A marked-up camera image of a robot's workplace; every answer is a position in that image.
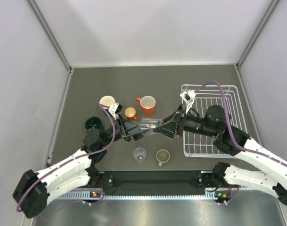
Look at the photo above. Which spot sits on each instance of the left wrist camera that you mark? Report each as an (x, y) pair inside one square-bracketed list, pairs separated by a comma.
[(115, 109)]

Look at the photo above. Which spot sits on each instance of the beige ceramic cup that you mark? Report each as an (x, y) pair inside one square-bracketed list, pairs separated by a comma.
[(162, 156)]

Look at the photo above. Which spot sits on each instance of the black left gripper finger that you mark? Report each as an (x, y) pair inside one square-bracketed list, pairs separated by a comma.
[(129, 126), (133, 134)]

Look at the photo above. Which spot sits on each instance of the large orange mug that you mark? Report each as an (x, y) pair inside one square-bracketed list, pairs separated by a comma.
[(147, 104)]

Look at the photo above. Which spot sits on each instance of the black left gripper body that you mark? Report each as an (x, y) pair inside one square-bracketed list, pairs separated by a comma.
[(118, 130)]

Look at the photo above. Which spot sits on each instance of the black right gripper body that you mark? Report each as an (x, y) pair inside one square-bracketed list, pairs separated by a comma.
[(184, 122)]

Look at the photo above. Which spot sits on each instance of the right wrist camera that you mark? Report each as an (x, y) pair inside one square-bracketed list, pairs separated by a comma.
[(188, 97)]

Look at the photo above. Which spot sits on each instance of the aluminium slotted cable rail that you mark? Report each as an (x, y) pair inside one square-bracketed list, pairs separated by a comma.
[(92, 196)]

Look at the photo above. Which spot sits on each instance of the clear glass cup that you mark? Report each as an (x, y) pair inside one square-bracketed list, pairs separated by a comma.
[(139, 154), (147, 125)]

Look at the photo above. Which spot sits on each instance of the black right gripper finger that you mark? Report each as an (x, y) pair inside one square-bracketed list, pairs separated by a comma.
[(168, 130), (173, 119)]

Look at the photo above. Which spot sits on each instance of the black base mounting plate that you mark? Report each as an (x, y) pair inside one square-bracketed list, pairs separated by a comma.
[(155, 182)]

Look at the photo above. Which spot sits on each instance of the white wire dish rack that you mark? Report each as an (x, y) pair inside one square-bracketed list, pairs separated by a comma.
[(208, 103)]

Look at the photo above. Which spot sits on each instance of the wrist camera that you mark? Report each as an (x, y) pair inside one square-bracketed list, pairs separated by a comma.
[(115, 109), (188, 97)]

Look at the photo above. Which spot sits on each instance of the small orange cup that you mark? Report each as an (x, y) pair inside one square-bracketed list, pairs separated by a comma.
[(130, 113)]

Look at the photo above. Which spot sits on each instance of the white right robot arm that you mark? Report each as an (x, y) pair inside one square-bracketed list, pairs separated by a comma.
[(271, 177)]

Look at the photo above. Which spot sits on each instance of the dark green glass cup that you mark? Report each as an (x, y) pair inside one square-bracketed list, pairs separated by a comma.
[(94, 122)]

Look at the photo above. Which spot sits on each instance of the blue mug white interior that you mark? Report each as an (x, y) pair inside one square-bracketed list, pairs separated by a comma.
[(106, 102)]

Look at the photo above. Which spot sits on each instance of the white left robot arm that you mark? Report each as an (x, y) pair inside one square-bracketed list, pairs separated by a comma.
[(37, 189)]

